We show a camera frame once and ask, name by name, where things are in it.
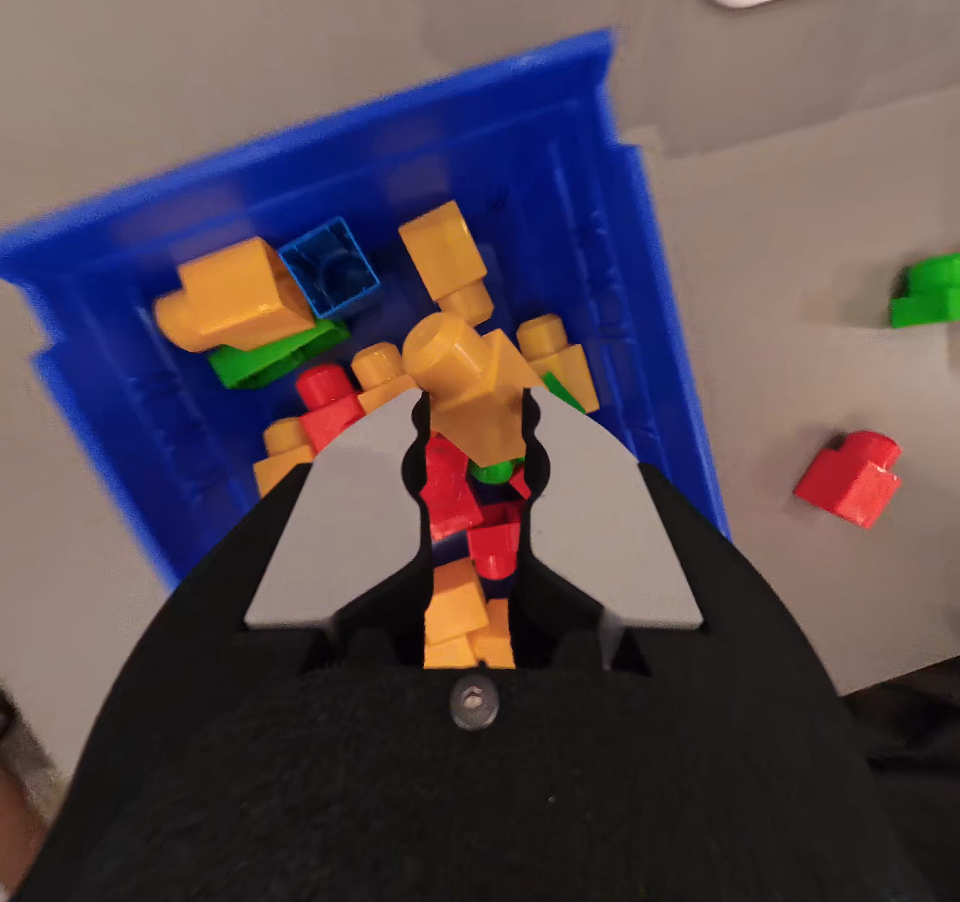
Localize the grey desk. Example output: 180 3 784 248
0 0 960 775

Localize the red single-stud block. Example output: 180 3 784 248
792 431 903 531

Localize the person's dark sweatshirt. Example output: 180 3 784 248
840 654 960 902

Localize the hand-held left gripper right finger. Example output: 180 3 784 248
516 386 706 666

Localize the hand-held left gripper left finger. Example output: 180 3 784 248
241 389 435 666

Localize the orange single-stud block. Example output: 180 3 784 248
401 313 549 468

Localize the blue plastic bin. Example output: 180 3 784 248
0 28 732 591

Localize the pile of loose toy blocks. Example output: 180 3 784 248
153 200 601 670

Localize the green two-stud block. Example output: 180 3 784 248
888 253 960 330

